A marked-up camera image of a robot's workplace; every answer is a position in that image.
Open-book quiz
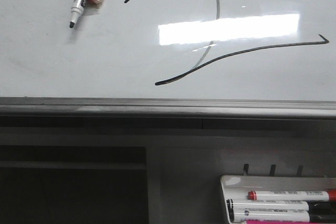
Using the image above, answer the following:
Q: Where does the white whiteboard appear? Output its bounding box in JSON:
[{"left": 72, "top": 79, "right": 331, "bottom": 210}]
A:
[{"left": 1, "top": 0, "right": 335, "bottom": 101}]

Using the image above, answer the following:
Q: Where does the white marker tray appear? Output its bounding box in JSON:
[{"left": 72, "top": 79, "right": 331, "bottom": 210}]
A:
[{"left": 220, "top": 175, "right": 335, "bottom": 223}]

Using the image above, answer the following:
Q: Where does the black-capped white marker upper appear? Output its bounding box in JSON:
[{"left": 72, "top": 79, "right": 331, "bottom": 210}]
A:
[{"left": 226, "top": 199, "right": 335, "bottom": 212}]

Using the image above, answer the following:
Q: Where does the black-capped white marker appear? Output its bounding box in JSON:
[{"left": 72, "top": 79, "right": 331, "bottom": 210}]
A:
[
  {"left": 229, "top": 209, "right": 335, "bottom": 223},
  {"left": 226, "top": 199, "right": 335, "bottom": 212}
]

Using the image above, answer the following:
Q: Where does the black-capped white marker lower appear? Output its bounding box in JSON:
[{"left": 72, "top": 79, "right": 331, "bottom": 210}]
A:
[{"left": 229, "top": 209, "right": 335, "bottom": 223}]

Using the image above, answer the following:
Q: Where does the pink marker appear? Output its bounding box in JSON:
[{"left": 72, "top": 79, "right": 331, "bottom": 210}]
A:
[{"left": 241, "top": 220, "right": 335, "bottom": 224}]

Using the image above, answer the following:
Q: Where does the red-capped white marker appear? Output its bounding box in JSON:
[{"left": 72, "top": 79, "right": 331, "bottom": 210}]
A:
[{"left": 247, "top": 189, "right": 335, "bottom": 202}]

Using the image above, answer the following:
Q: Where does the grey whiteboard ledge rail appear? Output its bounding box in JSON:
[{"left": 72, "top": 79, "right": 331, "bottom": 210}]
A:
[{"left": 1, "top": 97, "right": 335, "bottom": 128}]

